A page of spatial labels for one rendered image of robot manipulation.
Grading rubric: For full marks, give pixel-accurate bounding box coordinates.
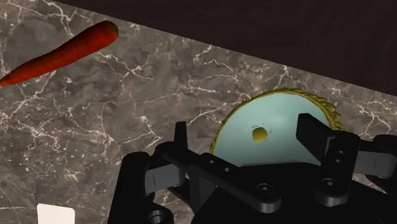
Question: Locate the white flat rectangular object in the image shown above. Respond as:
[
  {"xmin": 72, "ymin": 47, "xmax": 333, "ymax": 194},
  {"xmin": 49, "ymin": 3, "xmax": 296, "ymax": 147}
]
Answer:
[{"xmin": 36, "ymin": 203, "xmax": 76, "ymax": 224}]

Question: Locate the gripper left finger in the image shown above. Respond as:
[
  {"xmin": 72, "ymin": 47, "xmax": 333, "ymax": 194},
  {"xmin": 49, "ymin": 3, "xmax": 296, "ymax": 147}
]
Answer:
[{"xmin": 106, "ymin": 121, "xmax": 282, "ymax": 224}]

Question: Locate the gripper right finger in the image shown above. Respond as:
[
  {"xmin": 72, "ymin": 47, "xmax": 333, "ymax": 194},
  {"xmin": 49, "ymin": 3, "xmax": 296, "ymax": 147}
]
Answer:
[{"xmin": 295, "ymin": 113, "xmax": 397, "ymax": 207}]

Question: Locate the orange carrot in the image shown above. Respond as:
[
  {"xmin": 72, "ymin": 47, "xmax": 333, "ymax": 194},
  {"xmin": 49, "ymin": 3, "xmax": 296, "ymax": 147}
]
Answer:
[{"xmin": 0, "ymin": 20, "xmax": 120, "ymax": 88}]

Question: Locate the light blue gold-rimmed plate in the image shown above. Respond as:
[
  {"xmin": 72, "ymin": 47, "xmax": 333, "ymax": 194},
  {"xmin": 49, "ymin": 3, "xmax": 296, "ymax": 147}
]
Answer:
[{"xmin": 209, "ymin": 88, "xmax": 345, "ymax": 168}]

